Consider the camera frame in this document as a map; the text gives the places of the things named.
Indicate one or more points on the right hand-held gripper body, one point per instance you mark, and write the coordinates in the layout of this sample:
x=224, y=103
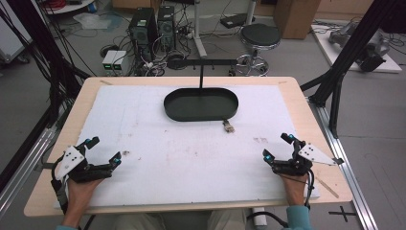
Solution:
x=314, y=154

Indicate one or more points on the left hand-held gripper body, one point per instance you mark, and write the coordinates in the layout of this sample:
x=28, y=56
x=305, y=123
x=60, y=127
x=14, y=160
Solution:
x=72, y=161

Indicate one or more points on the person's left hand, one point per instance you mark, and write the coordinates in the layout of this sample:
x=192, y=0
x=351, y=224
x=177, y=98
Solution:
x=81, y=191

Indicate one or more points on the person's right hand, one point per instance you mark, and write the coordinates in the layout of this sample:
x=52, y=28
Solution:
x=295, y=190

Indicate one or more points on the thin wooden stick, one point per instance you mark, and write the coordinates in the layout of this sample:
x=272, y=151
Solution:
x=327, y=187

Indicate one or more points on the small metallic clasp item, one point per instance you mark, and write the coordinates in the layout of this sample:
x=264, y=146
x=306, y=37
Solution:
x=228, y=126

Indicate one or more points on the white power strip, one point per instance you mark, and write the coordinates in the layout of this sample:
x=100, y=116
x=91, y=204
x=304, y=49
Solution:
x=260, y=218

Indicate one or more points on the person's left leg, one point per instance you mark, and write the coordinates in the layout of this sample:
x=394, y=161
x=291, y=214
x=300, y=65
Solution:
x=140, y=222

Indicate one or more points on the person's leg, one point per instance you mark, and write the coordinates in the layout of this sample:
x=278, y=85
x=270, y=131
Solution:
x=227, y=220
x=140, y=222

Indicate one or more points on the person's right leg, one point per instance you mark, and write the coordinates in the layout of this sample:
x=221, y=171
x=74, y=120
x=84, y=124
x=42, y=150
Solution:
x=227, y=220

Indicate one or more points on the white foam board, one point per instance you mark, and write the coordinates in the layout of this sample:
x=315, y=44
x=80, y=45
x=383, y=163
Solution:
x=191, y=166

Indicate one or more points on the white power supply unit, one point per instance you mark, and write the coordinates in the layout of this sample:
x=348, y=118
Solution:
x=109, y=60
x=120, y=60

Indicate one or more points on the black stand with oval tray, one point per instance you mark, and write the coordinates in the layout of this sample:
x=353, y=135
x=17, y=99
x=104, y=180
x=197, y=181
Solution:
x=201, y=105

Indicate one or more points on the white platform board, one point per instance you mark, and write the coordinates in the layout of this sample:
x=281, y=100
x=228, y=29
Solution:
x=335, y=51

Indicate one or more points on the black round stool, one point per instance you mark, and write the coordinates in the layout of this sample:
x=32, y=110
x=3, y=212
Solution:
x=260, y=40

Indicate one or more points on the grey robot equipment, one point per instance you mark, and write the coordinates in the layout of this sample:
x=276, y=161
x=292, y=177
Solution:
x=364, y=44

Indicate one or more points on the brown cardboard box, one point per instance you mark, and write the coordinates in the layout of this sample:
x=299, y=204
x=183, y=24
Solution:
x=295, y=17

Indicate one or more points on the large black computer tower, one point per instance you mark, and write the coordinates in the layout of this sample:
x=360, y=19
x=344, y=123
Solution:
x=142, y=28

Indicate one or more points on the black flat device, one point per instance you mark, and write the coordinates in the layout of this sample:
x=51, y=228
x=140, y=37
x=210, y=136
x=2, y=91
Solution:
x=234, y=20

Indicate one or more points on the slim black computer tower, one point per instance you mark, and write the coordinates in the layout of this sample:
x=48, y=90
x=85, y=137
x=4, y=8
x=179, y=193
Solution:
x=166, y=25

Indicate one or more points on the white desk leg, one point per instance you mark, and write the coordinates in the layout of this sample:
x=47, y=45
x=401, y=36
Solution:
x=198, y=30

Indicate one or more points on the aluminium rail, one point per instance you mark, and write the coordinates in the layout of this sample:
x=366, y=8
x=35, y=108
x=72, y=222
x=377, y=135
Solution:
x=344, y=166
x=24, y=166

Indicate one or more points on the black metal frame strut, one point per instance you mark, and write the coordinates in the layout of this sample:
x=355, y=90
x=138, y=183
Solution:
x=35, y=48
x=348, y=54

